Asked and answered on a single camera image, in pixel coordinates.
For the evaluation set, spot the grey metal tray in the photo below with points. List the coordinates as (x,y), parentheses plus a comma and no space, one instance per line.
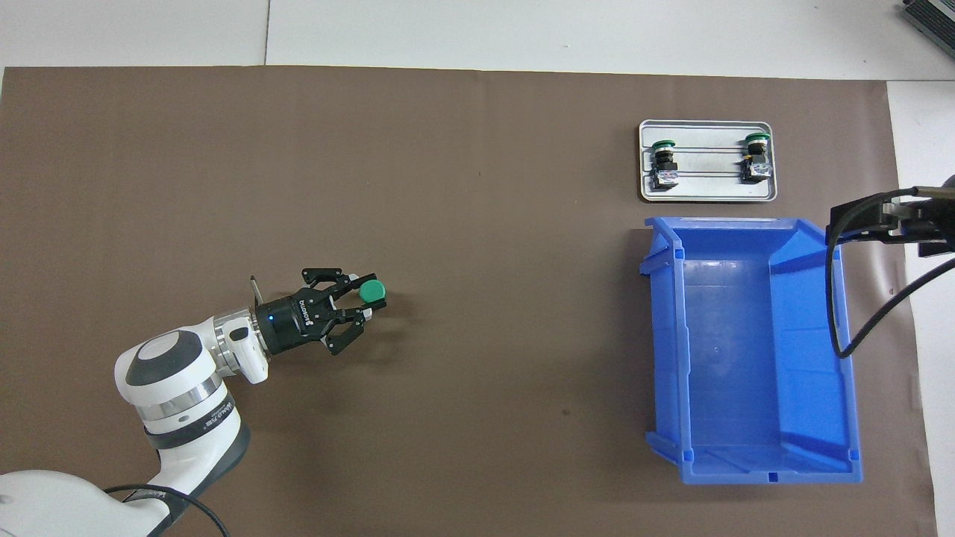
(709,190)

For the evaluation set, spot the dark grey ribbed device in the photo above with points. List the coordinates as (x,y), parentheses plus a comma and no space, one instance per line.
(932,22)

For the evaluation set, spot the blue plastic storage bin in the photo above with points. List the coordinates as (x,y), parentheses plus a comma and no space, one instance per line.
(746,358)

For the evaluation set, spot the green push button switch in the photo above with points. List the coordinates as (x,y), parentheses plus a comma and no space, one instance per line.
(756,160)
(664,164)
(371,291)

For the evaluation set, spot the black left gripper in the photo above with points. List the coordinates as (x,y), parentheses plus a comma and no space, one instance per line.
(295,322)

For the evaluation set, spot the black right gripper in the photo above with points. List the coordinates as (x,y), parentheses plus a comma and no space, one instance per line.
(944,224)

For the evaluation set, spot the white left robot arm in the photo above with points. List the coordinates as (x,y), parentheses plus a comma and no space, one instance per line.
(171,388)

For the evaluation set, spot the brown paper table mat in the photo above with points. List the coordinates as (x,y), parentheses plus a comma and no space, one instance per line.
(448,149)

